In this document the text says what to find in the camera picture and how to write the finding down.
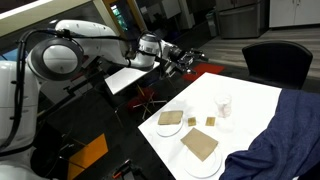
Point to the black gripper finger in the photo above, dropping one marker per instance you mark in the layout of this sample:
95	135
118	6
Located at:
199	54
189	69

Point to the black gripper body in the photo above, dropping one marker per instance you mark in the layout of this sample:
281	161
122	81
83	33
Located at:
181	56

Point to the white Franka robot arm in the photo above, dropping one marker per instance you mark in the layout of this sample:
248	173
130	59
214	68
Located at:
93	43

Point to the clear plastic cup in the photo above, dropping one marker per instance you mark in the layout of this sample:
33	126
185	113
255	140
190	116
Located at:
216	103

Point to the grey trash bin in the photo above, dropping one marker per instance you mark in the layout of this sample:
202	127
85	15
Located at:
211	23

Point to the small brown square card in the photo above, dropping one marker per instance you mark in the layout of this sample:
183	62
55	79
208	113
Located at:
192	121
210	121

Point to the red stool with wooden legs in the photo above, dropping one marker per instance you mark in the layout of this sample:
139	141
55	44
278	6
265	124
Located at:
143	95

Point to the stainless steel fridge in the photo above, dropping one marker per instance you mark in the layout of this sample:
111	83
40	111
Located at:
241	20

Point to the white side table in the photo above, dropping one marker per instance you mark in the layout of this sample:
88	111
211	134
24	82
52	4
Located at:
126	78

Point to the wooden framed glass door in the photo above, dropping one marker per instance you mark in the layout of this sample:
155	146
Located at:
136	13

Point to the white round plate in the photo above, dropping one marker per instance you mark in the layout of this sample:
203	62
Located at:
168	131
203	168

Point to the black plastic chair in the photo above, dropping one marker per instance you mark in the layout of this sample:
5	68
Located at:
276	63

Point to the white kitchen base cabinets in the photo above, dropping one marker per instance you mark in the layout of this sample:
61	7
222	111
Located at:
293	13

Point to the dark blue cloth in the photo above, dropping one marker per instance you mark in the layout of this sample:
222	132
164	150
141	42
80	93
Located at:
283	140

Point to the black tripod with orange clamps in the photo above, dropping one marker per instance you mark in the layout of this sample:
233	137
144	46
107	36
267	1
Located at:
123	170

